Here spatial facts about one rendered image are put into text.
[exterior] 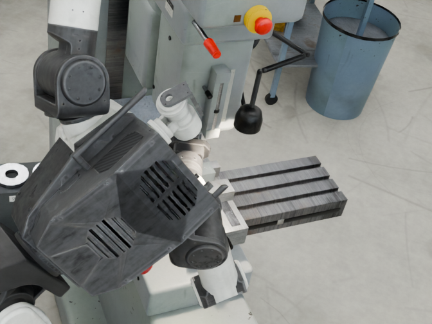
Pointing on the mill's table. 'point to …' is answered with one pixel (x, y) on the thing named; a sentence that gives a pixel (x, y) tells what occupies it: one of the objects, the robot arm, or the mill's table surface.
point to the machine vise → (231, 215)
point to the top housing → (289, 6)
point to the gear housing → (173, 15)
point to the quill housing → (200, 69)
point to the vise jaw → (224, 191)
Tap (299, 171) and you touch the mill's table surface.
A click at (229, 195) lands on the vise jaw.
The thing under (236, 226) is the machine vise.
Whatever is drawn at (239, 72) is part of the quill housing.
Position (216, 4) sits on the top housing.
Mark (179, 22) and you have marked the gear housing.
